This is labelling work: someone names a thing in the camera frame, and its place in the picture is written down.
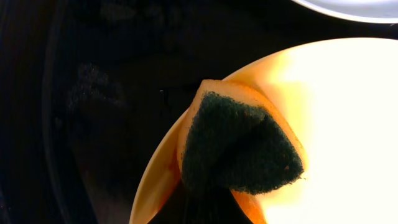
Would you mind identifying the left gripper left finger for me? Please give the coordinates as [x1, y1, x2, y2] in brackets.
[155, 183, 193, 224]

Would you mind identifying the stained light blue plate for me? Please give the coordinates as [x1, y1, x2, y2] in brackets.
[292, 0, 397, 24]

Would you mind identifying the yellow plate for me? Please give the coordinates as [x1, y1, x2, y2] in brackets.
[129, 37, 398, 224]

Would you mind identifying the black round tray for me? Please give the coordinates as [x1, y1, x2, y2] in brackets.
[1, 0, 397, 223]

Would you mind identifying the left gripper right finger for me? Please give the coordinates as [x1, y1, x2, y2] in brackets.
[214, 189, 252, 224]

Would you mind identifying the orange green sponge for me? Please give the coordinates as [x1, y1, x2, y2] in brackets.
[176, 78, 309, 224]

